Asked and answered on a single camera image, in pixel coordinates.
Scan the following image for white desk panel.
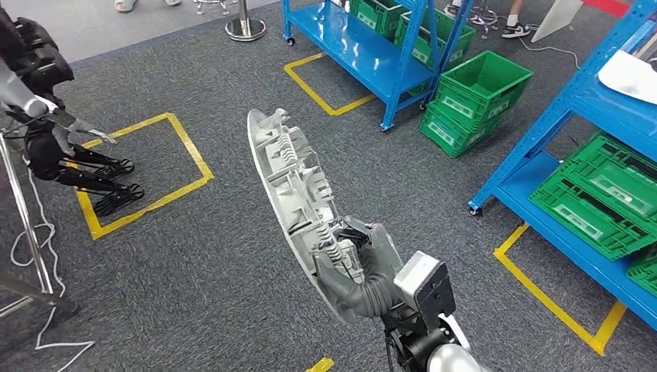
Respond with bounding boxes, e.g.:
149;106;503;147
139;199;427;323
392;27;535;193
531;0;583;43

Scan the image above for person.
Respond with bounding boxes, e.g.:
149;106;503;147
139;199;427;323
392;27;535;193
443;0;532;40
113;0;183;12

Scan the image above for white plastic car panel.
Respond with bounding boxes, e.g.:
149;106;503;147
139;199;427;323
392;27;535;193
597;50;657;106

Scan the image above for metal stand frame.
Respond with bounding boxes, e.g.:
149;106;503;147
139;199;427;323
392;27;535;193
0;133;78;314

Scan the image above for silver plastic wheel hubcap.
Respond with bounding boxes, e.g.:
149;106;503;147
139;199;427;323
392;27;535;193
247;108;370;325

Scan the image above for blue metal shelf rack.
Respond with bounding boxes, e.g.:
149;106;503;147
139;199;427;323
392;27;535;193
468;0;657;332
282;0;476;132

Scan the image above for open green plastic crate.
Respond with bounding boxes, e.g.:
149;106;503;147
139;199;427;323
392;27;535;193
436;50;534;122

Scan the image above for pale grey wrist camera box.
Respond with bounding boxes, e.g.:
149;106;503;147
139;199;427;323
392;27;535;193
394;250;457;329

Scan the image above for chrome stanchion post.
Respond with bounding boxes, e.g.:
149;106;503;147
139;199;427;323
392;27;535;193
225;0;267;42

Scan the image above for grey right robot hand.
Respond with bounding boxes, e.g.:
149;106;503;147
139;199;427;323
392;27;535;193
311;215;407;322

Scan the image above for white floor cable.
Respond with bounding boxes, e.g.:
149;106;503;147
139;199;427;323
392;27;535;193
518;36;581;71
10;169;96;372

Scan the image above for red barrier belt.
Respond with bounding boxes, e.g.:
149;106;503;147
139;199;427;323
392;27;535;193
582;0;630;19

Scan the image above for black humanoid robot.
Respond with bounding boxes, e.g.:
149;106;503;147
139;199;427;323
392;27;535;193
0;10;146;218

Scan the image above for chrome star stool base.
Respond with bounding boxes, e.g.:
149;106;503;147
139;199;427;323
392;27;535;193
194;0;230;16
468;0;500;40

